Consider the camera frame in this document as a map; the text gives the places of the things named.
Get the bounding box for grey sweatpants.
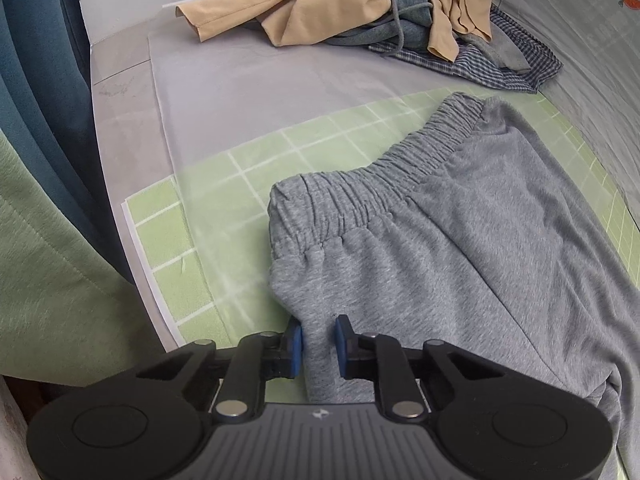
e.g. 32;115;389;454
268;93;639;479

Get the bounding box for green grid cutting mat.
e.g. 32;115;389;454
121;86;640;480

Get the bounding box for green quilted fabric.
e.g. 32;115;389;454
1;139;164;386

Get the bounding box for teal curtain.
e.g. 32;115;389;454
1;0;132;280

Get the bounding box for grey hoodie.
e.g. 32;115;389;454
326;0;530;74

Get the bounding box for blue denim jeans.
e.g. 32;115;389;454
326;0;433;53

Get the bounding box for blue plaid shirt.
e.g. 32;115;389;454
369;4;562;93

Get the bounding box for beige shirt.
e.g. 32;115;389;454
176;0;492;62

